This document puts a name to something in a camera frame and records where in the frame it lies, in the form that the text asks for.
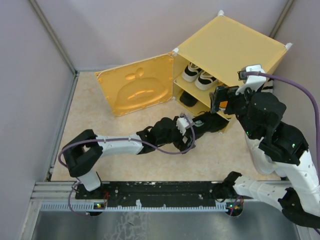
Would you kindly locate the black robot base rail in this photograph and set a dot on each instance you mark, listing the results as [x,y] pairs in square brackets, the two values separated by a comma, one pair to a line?
[163,196]

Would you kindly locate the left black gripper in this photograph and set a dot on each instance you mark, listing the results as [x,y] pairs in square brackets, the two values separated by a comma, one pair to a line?
[180,144]

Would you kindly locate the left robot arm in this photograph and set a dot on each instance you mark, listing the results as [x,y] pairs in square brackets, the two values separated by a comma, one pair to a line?
[81,154]

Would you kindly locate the black white sneaker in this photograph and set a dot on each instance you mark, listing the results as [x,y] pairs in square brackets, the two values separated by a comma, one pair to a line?
[191,72]
[205,81]

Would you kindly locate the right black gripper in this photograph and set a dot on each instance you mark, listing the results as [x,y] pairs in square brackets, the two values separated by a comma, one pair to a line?
[229,91]

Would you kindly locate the yellow shoe cabinet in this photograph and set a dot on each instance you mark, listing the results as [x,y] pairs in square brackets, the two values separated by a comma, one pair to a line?
[222,48]

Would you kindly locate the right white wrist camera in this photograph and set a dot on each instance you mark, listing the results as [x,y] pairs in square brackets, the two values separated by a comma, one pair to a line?
[251,78]

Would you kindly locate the orange canvas sneaker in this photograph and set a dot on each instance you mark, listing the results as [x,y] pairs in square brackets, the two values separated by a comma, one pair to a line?
[223,105]

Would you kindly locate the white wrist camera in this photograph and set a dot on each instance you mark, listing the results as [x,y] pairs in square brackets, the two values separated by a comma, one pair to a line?
[251,78]
[183,123]

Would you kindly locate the black chunky shoe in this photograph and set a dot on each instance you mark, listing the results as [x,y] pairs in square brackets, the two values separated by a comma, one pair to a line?
[187,99]
[208,122]

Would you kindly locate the zebra striped shoe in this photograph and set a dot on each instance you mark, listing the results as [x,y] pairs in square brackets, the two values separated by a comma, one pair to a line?
[268,86]

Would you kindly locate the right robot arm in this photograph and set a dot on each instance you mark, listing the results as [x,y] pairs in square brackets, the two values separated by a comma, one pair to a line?
[281,145]

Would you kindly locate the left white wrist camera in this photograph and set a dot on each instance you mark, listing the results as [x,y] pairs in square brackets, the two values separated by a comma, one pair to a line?
[183,123]

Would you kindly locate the yellow cabinet door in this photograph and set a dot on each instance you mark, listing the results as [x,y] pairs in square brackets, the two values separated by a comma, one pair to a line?
[138,85]

